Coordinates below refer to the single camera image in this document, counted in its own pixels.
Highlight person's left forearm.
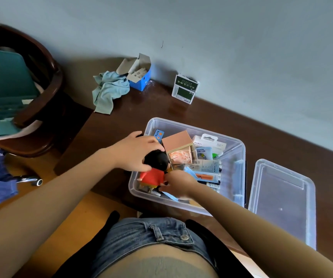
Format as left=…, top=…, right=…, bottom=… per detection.
left=0, top=146, right=121, bottom=278

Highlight clear case with pink contents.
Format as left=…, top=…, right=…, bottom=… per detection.
left=168, top=143, right=199, bottom=166

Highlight person's right hand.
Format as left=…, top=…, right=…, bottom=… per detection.
left=158, top=170, right=199, bottom=200

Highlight teal plastic folder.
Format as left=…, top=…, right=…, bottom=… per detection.
left=0, top=47, right=41, bottom=137

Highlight blue packet with orange mark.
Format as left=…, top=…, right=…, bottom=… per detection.
left=153, top=129, right=166, bottom=144

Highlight white printed packet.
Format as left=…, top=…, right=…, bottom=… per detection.
left=193, top=159, right=221, bottom=175

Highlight green-labelled clear small box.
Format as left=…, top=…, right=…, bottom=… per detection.
left=171, top=74, right=200, bottom=105

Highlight person's right forearm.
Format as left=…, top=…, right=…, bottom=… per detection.
left=190, top=184, right=333, bottom=278

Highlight chrome metal bar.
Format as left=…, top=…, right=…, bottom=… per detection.
left=12, top=175, right=43, bottom=187

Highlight light blue small packet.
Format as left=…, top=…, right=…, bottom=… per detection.
left=195, top=146, right=213, bottom=161

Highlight blue denim shorts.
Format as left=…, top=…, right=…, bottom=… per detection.
left=91, top=217, right=217, bottom=278

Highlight blue packet with orange comb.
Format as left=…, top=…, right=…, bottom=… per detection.
left=183, top=166, right=222, bottom=184

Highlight clear plastic storage box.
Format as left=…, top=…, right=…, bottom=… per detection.
left=128, top=117, right=246, bottom=217

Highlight white hanging blister package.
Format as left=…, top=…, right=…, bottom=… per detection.
left=192, top=133, right=227, bottom=158

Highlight black-haired red-shirted doll figure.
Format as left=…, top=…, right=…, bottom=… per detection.
left=137, top=149, right=172, bottom=192

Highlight teal cloth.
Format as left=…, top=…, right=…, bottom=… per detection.
left=92, top=71, right=131, bottom=115

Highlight pink cardboard box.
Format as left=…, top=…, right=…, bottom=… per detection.
left=161, top=130, right=195, bottom=156

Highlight open blue cardboard box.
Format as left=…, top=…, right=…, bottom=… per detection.
left=116, top=53, right=152, bottom=92

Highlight person's left hand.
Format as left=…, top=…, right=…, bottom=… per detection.
left=113, top=131, right=165, bottom=172

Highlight dark wooden chair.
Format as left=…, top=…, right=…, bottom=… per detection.
left=0, top=24, right=67, bottom=158

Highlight clear plastic box lid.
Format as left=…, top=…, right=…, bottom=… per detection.
left=248, top=159, right=317, bottom=251

